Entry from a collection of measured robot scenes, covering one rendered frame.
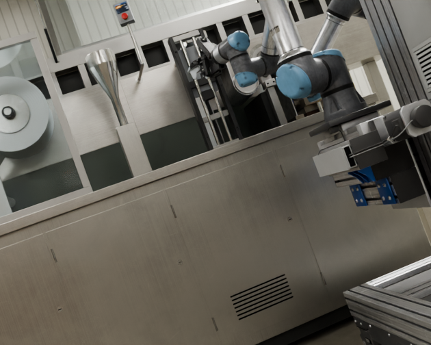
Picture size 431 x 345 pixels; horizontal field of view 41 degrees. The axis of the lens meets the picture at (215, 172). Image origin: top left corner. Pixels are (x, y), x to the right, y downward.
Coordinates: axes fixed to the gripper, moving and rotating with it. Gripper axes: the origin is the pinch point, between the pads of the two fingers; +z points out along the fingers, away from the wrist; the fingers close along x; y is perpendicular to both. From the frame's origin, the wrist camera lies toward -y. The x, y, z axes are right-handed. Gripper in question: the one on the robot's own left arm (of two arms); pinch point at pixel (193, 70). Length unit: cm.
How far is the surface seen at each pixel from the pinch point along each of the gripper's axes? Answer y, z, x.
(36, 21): -123, 214, 15
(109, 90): -9, 46, -17
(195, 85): 1.6, 15.2, 9.1
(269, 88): 7.5, 9.2, 44.8
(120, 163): 21, 72, -8
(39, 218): 46, 29, -66
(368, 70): -5, 29, 140
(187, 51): -14.5, 16.0, 10.0
